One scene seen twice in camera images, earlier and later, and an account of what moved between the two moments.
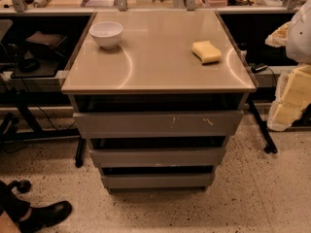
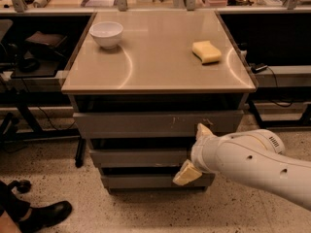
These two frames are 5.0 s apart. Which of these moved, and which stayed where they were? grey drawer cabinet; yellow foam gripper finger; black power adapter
Moved: yellow foam gripper finger
Stayed: black power adapter; grey drawer cabinet
